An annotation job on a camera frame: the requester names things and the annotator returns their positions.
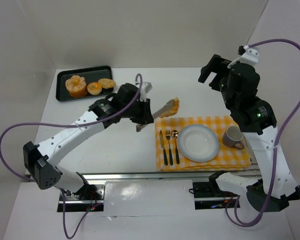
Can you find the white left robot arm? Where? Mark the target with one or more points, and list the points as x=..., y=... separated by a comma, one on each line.
x=42, y=160

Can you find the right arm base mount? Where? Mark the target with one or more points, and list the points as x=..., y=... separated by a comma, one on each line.
x=207, y=197

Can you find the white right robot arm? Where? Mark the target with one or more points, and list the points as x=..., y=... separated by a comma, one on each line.
x=277, y=187

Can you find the yellow checkered cloth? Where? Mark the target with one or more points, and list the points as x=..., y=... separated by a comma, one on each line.
x=230, y=159

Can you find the orange fluted cake bread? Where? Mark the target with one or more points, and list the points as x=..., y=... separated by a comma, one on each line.
x=76, y=86

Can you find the gold knife black handle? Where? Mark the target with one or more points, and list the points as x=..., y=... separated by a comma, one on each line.
x=162, y=144

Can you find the gold spoon black handle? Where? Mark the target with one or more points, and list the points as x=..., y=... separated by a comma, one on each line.
x=175, y=135

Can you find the small oval bread roll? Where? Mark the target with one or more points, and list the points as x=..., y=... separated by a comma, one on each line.
x=107, y=83

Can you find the aluminium rail front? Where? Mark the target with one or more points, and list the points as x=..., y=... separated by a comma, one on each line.
x=146, y=176

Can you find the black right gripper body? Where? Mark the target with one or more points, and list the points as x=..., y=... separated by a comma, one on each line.
x=215, y=71

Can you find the gold fork black handle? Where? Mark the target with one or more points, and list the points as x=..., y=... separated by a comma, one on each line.
x=168, y=138

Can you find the round donut bread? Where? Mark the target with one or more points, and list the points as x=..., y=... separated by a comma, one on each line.
x=94, y=88

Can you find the black baking tray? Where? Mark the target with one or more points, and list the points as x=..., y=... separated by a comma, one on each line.
x=91, y=74

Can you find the white blue-rimmed plate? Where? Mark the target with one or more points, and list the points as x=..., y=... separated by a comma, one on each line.
x=198, y=143

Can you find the long golden bread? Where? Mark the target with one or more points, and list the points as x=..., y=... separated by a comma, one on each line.
x=174, y=110

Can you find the purple mug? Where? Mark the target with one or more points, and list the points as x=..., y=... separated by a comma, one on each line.
x=233, y=138

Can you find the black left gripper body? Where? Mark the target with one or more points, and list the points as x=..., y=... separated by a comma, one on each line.
x=145, y=111

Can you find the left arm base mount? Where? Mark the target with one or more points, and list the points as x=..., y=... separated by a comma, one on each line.
x=91, y=200

